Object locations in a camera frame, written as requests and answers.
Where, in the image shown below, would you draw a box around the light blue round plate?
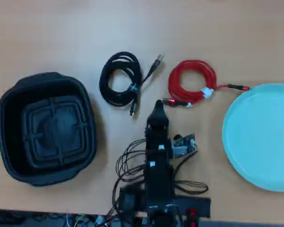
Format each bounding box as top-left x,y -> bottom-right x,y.
222,83 -> 284,192

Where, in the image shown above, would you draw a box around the red clamp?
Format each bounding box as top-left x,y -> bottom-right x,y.
184,208 -> 201,227

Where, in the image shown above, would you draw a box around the black table clamp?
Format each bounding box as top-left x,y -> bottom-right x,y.
119,186 -> 136,227

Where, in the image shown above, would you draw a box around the black camera cable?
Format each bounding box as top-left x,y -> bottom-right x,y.
174,146 -> 209,197

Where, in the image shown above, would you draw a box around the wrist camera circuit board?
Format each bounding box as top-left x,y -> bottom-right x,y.
171,133 -> 199,159

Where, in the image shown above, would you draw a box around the black base mounting strip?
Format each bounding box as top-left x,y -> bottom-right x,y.
134,195 -> 212,218

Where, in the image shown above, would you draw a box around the dark tangled cables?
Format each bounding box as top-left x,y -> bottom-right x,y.
0,208 -> 67,227

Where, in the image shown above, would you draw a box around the black braided charging cable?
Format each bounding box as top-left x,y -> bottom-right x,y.
98,51 -> 164,118

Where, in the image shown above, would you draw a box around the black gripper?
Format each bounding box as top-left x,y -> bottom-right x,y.
144,99 -> 172,154

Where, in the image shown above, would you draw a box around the black square plastic bowl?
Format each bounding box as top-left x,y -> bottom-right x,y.
0,72 -> 97,187

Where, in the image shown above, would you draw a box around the red braided charging cable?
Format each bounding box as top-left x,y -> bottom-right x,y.
162,60 -> 251,109

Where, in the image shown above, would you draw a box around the controller board with coloured wires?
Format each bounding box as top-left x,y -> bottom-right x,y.
63,209 -> 116,227

